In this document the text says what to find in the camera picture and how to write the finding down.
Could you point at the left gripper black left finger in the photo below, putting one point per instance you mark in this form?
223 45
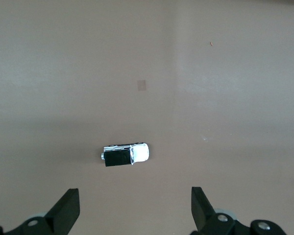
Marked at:
63 213

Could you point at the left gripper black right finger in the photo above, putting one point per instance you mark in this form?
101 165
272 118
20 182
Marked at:
201 210

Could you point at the white jeep toy black roof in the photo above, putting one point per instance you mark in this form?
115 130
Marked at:
117 159

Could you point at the brown square tape patch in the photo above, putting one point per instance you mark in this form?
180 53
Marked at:
141 85

